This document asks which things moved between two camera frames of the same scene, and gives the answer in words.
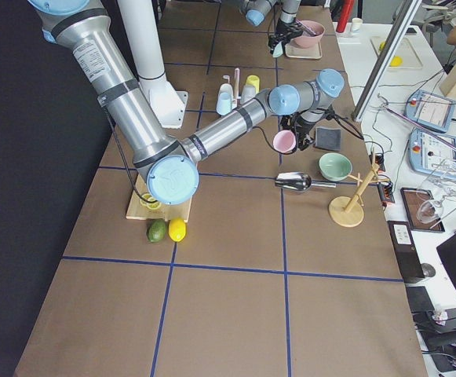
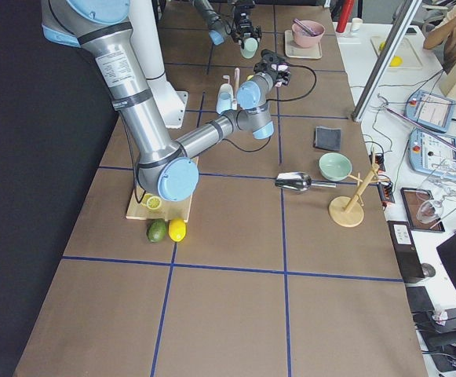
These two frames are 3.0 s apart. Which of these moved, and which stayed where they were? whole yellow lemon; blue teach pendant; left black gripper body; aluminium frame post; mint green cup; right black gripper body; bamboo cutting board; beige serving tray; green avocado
Moved: right black gripper body; left black gripper body; mint green cup
Stayed: bamboo cutting board; beige serving tray; aluminium frame post; green avocado; blue teach pendant; whole yellow lemon
